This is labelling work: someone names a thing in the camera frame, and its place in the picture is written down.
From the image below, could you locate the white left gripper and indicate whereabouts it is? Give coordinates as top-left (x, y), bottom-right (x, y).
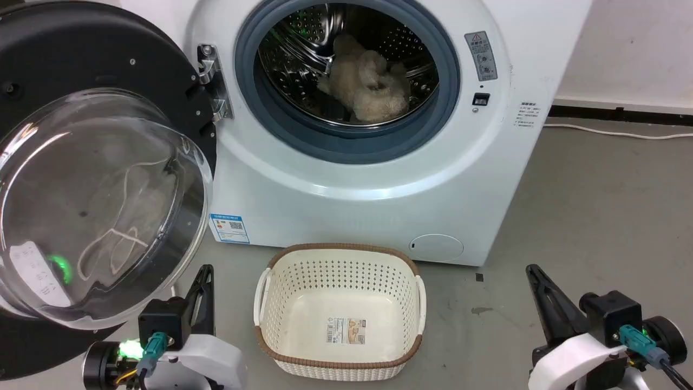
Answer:
top-left (145, 264), bottom-right (248, 390)

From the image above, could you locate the blue white energy label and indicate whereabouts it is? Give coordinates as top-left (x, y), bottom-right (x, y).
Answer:
top-left (210, 213), bottom-right (251, 244)

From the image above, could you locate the right teal connector cable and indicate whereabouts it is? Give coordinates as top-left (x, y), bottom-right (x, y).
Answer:
top-left (619, 325), bottom-right (693, 390)

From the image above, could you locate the left teal connector cable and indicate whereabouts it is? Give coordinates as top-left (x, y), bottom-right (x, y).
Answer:
top-left (135, 331), bottom-right (169, 390)

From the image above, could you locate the white floor cable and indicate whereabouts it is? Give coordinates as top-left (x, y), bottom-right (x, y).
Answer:
top-left (544, 122), bottom-right (693, 140)

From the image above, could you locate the white front-load washing machine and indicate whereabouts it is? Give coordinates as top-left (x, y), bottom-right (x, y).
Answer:
top-left (122, 0), bottom-right (593, 267)

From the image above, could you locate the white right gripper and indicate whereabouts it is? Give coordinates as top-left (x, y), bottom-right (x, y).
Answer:
top-left (526, 264), bottom-right (650, 390)

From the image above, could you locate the round white filter cover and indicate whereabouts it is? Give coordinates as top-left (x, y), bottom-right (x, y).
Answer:
top-left (409, 234), bottom-right (465, 264)

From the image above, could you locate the grey warning sticker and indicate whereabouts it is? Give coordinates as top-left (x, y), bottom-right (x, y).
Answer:
top-left (465, 31), bottom-right (499, 82)

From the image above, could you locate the perforated steel washer drum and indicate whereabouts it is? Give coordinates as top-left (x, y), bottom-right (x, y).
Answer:
top-left (257, 2), bottom-right (440, 128)

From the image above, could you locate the printed text label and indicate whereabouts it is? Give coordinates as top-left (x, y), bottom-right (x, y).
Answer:
top-left (517, 100), bottom-right (537, 128)

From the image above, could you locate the teal connector cable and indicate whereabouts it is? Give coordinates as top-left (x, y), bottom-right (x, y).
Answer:
top-left (619, 325), bottom-right (693, 390)
top-left (135, 331), bottom-right (169, 390)

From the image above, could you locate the cream plastic laundry basket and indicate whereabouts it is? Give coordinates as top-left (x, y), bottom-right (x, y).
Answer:
top-left (254, 243), bottom-right (427, 381)

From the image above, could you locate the beige plush toy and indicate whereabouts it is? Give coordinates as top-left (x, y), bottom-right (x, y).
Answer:
top-left (317, 34), bottom-right (412, 123)

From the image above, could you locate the metal door hinge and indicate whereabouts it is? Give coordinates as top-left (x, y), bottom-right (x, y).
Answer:
top-left (197, 43), bottom-right (234, 121)

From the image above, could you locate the black baseboard strip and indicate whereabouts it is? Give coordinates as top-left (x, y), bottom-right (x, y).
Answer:
top-left (550, 105), bottom-right (693, 127)

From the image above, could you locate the paper product label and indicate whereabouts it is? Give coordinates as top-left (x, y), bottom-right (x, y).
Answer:
top-left (326, 318), bottom-right (367, 346)

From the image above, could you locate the black washer door with glass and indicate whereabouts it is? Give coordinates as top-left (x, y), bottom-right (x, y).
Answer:
top-left (0, 0), bottom-right (218, 380)

